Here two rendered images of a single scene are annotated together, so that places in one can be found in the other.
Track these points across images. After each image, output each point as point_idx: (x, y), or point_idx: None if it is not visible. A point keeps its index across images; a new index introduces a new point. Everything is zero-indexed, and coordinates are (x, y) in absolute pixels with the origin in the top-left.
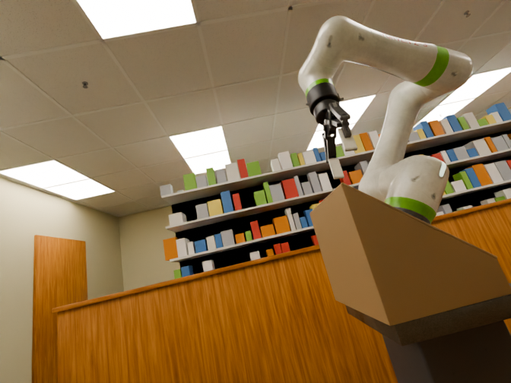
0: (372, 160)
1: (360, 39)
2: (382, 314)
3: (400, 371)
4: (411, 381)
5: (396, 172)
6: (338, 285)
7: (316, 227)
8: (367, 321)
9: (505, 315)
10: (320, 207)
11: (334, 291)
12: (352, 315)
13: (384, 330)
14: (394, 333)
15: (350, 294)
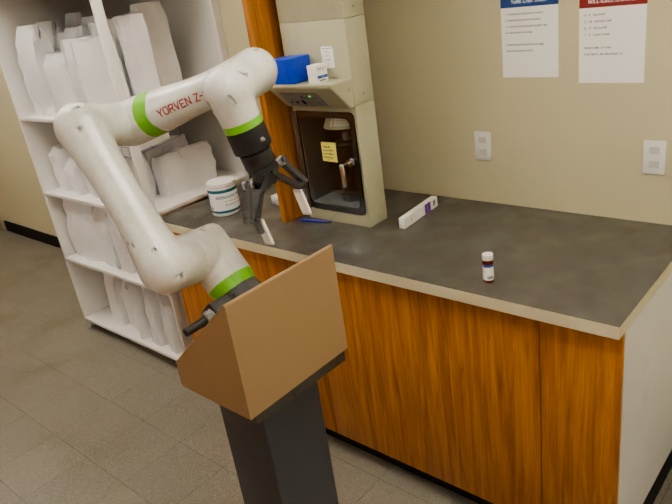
0: (158, 225)
1: None
2: (343, 344)
3: (282, 436)
4: (296, 425)
5: (219, 241)
6: (272, 382)
7: (243, 322)
8: (305, 385)
9: None
10: (275, 281)
11: (254, 405)
12: (270, 414)
13: (330, 366)
14: (341, 356)
15: (299, 369)
